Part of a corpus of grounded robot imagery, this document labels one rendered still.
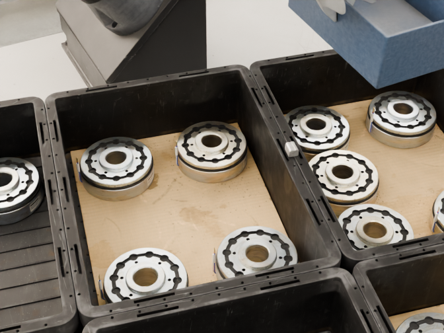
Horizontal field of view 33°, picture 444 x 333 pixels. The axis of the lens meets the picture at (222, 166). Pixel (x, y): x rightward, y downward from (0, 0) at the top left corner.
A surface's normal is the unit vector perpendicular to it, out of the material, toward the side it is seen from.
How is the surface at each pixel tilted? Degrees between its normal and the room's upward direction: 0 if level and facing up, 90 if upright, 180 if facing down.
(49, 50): 0
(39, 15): 0
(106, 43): 44
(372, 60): 89
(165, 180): 0
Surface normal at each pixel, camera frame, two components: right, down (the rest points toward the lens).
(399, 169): 0.00, -0.73
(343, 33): -0.89, 0.29
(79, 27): -0.62, -0.31
